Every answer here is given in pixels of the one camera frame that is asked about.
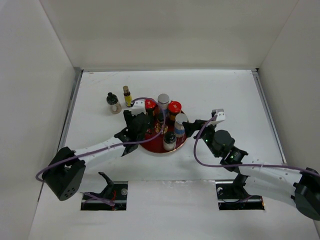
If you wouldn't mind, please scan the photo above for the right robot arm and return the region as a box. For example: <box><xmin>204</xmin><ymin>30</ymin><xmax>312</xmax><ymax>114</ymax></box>
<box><xmin>182</xmin><ymin>117</ymin><xmax>320</xmax><ymax>221</ymax></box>

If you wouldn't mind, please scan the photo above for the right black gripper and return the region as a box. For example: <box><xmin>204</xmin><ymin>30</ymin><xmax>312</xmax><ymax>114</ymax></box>
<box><xmin>182</xmin><ymin>119</ymin><xmax>220</xmax><ymax>158</ymax></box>

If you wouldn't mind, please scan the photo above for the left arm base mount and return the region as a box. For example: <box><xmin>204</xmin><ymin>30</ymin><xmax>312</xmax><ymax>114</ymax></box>
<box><xmin>80</xmin><ymin>172</ymin><xmax>129</xmax><ymax>211</ymax></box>

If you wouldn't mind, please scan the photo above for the black cap brown spice bottle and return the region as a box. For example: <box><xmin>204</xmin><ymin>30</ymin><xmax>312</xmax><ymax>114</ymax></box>
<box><xmin>106</xmin><ymin>92</ymin><xmax>122</xmax><ymax>114</ymax></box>

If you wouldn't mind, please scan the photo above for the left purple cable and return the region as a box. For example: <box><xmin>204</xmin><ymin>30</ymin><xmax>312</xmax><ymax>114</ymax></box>
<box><xmin>35</xmin><ymin>97</ymin><xmax>167</xmax><ymax>207</ymax></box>

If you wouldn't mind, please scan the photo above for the black cap white powder bottle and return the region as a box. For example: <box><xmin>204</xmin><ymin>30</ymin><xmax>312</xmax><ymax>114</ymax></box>
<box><xmin>163</xmin><ymin>131</ymin><xmax>177</xmax><ymax>152</ymax></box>

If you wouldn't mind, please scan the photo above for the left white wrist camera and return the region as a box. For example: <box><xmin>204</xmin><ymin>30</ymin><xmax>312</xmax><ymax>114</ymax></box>
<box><xmin>130</xmin><ymin>99</ymin><xmax>146</xmax><ymax>116</ymax></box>

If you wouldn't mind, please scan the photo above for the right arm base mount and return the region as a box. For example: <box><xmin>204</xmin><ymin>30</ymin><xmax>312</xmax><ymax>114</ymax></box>
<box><xmin>215</xmin><ymin>176</ymin><xmax>265</xmax><ymax>211</ymax></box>

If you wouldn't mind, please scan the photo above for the red round tray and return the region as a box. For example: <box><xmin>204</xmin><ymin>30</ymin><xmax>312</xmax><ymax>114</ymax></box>
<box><xmin>141</xmin><ymin>110</ymin><xmax>187</xmax><ymax>154</ymax></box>

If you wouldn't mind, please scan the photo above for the yellow label cork bottle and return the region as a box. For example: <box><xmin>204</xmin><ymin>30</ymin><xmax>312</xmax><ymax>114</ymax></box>
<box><xmin>122</xmin><ymin>85</ymin><xmax>132</xmax><ymax>108</ymax></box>

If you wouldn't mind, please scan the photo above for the red lid chili jar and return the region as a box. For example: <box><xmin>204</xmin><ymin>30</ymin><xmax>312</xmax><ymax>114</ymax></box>
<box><xmin>167</xmin><ymin>100</ymin><xmax>182</xmax><ymax>122</ymax></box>

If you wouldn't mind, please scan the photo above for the red lid sauce jar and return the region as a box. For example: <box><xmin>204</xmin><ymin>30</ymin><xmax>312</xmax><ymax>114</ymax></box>
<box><xmin>144</xmin><ymin>99</ymin><xmax>158</xmax><ymax>118</ymax></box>

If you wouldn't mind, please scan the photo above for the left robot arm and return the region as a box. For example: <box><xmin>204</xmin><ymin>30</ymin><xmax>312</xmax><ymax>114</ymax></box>
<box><xmin>36</xmin><ymin>110</ymin><xmax>154</xmax><ymax>201</ymax></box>

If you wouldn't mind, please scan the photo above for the small black lid spice jar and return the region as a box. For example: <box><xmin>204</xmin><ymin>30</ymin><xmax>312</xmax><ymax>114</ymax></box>
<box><xmin>156</xmin><ymin>113</ymin><xmax>166</xmax><ymax>125</ymax></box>

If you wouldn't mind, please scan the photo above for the silver lid blue label jar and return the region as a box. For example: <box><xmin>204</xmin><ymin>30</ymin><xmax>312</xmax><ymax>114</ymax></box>
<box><xmin>157</xmin><ymin>93</ymin><xmax>170</xmax><ymax>116</ymax></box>

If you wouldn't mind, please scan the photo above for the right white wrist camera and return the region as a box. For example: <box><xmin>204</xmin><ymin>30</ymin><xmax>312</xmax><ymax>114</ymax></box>
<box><xmin>211</xmin><ymin>108</ymin><xmax>226</xmax><ymax>124</ymax></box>

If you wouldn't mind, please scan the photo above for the silver lid bead jar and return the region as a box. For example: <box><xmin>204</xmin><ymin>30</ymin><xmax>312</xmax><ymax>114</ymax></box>
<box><xmin>174</xmin><ymin>113</ymin><xmax>188</xmax><ymax>138</ymax></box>

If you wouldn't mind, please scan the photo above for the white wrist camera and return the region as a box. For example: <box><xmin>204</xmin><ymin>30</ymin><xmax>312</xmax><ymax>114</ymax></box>
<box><xmin>211</xmin><ymin>108</ymin><xmax>226</xmax><ymax>124</ymax></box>
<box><xmin>130</xmin><ymin>99</ymin><xmax>146</xmax><ymax>116</ymax></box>

